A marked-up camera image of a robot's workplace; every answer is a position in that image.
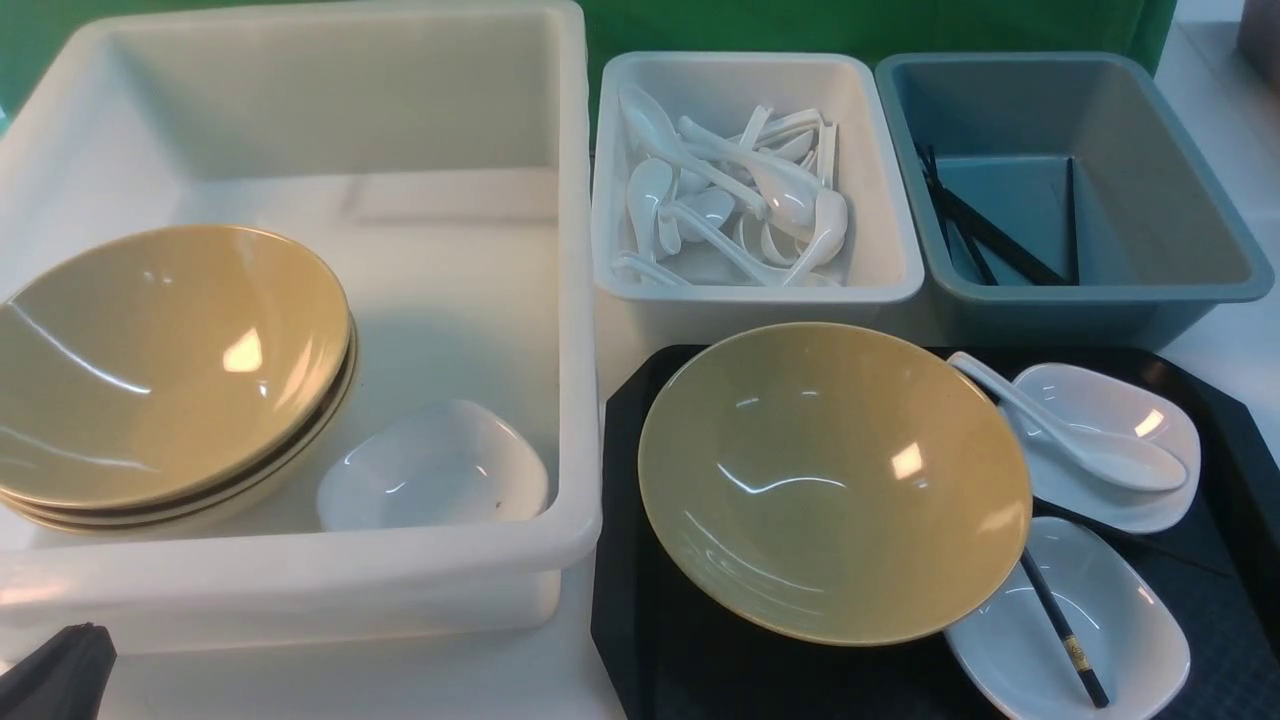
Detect black chopstick gold band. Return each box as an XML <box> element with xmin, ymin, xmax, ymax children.
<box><xmin>1020</xmin><ymin>550</ymin><xmax>1111</xmax><ymax>708</ymax></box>

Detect white spoon bin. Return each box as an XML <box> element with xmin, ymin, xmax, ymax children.
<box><xmin>591</xmin><ymin>51</ymin><xmax>925</xmax><ymax>359</ymax></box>

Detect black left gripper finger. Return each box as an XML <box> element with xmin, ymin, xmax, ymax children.
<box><xmin>1</xmin><ymin>623</ymin><xmax>116</xmax><ymax>719</ymax></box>

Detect grey-blue chopstick bin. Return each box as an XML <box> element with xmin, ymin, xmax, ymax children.
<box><xmin>876</xmin><ymin>51</ymin><xmax>1274</xmax><ymax>348</ymax></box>

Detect black chopsticks in bin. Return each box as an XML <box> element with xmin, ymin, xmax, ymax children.
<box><xmin>914</xmin><ymin>142</ymin><xmax>1080</xmax><ymax>286</ymax></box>

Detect pile of white spoons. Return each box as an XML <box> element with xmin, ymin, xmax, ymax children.
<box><xmin>620</xmin><ymin>85</ymin><xmax>849</xmax><ymax>288</ymax></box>

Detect white dish in tub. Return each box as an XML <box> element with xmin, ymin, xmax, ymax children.
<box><xmin>316</xmin><ymin>398</ymin><xmax>550</xmax><ymax>532</ymax></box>

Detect top stacked yellow bowl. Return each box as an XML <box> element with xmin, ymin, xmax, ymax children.
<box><xmin>1</xmin><ymin>225</ymin><xmax>353</xmax><ymax>510</ymax></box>

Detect middle stacked yellow bowl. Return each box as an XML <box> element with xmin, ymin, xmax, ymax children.
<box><xmin>0</xmin><ymin>320</ymin><xmax>358</xmax><ymax>525</ymax></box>

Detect black serving tray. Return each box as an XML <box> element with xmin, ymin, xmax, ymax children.
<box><xmin>591</xmin><ymin>345</ymin><xmax>1277</xmax><ymax>719</ymax></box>

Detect white sauce dish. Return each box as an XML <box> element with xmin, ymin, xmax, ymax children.
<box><xmin>945</xmin><ymin>518</ymin><xmax>1190</xmax><ymax>719</ymax></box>
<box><xmin>998</xmin><ymin>363</ymin><xmax>1202</xmax><ymax>536</ymax></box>

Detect white soup spoon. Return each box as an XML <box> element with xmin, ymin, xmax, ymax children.
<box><xmin>947</xmin><ymin>351</ymin><xmax>1188</xmax><ymax>493</ymax></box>

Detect bottom stacked yellow bowl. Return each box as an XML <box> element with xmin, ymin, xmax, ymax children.
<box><xmin>10</xmin><ymin>350</ymin><xmax>358</xmax><ymax>536</ymax></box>

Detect stacked yellow bowl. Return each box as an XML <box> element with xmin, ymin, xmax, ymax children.
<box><xmin>10</xmin><ymin>350</ymin><xmax>358</xmax><ymax>536</ymax></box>
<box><xmin>1</xmin><ymin>225</ymin><xmax>353</xmax><ymax>510</ymax></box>
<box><xmin>0</xmin><ymin>320</ymin><xmax>358</xmax><ymax>525</ymax></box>

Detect yellow noodle bowl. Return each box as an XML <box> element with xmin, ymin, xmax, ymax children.
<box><xmin>637</xmin><ymin>322</ymin><xmax>1032</xmax><ymax>646</ymax></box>

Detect large white plastic tub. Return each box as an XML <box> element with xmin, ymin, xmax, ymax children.
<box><xmin>3</xmin><ymin>1</ymin><xmax>602</xmax><ymax>660</ymax></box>

